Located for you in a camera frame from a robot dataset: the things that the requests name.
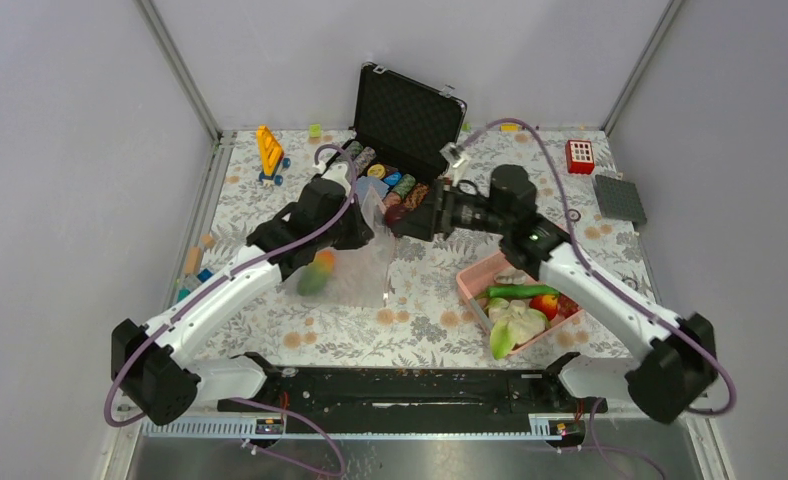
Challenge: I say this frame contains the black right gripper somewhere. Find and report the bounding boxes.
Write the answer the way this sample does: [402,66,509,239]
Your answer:
[391,179,512,243]

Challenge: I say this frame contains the green orange toy mango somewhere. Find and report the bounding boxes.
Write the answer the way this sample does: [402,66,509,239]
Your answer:
[296,250,336,296]

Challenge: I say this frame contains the clear pink zip top bag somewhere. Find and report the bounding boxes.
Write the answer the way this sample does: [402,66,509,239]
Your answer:
[283,187,395,308]

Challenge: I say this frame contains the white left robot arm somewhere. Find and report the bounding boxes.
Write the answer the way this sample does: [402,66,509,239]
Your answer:
[104,175,373,427]

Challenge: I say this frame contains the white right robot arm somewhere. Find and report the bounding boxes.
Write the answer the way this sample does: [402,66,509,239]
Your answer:
[389,165,721,424]

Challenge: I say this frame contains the yellow toy ladder cart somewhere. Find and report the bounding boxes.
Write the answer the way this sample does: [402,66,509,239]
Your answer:
[256,125,291,186]

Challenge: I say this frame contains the black poker chip case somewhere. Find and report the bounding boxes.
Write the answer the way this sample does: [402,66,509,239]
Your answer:
[321,62,468,220]

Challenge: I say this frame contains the green toy pepper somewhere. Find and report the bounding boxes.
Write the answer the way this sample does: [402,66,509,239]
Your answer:
[477,284,561,300]

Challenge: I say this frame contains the blue toy block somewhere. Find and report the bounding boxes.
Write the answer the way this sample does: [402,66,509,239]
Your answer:
[176,268,213,301]

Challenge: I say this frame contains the green toy leaf vegetable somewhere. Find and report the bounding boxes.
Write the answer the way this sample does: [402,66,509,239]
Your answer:
[489,322,516,360]

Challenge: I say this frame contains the loose poker chip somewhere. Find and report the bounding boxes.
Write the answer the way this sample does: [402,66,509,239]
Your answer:
[622,276,639,291]
[566,209,581,223]

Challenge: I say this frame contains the red toy block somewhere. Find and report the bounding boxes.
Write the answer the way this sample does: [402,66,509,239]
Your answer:
[565,139,595,175]

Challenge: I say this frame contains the grey building baseplate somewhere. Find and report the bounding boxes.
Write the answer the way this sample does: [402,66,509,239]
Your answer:
[593,174,647,226]

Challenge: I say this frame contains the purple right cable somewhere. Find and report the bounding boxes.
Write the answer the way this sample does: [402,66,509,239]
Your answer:
[456,119,738,419]

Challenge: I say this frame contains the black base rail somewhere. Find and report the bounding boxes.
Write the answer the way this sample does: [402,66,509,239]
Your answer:
[252,367,608,435]

